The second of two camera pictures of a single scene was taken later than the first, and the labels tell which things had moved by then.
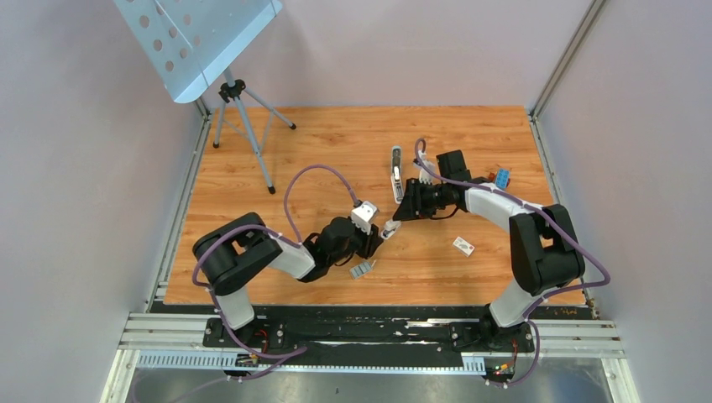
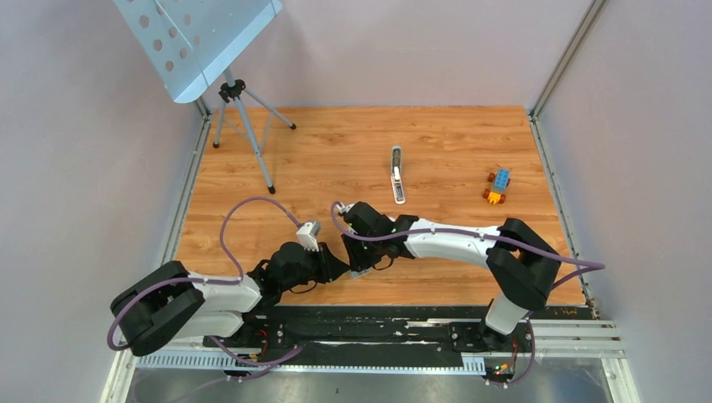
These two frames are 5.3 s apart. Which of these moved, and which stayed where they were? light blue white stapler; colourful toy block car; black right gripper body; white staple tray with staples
Moved: black right gripper body
Stayed: light blue white stapler; colourful toy block car; white staple tray with staples
